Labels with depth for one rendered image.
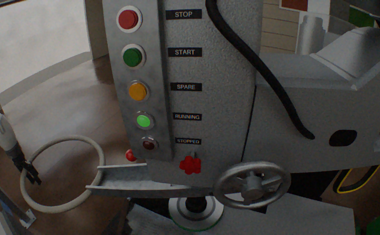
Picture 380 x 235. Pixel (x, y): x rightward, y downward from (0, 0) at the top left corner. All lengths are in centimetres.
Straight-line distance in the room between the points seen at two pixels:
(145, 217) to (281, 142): 60
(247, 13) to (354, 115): 29
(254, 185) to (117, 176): 58
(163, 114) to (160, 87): 4
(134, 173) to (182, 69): 54
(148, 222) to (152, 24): 70
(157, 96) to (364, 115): 40
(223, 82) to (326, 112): 20
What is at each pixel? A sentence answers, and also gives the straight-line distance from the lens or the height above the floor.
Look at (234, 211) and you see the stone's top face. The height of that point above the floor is 82.
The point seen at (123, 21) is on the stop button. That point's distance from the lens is 24.
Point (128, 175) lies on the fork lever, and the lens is 73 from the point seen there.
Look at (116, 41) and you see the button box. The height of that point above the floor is 145.
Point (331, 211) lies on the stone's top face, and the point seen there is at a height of 82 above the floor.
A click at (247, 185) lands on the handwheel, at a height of 121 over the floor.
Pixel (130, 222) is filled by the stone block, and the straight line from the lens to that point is 82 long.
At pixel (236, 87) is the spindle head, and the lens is 26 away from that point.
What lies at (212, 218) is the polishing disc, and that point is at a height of 85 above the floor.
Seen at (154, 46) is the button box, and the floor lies 143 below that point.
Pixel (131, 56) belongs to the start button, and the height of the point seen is 142.
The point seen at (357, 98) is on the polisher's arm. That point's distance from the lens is 39.
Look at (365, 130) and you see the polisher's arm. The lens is 47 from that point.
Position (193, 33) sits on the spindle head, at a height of 145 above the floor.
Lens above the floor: 147
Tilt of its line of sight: 33 degrees down
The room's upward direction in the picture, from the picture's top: 2 degrees counter-clockwise
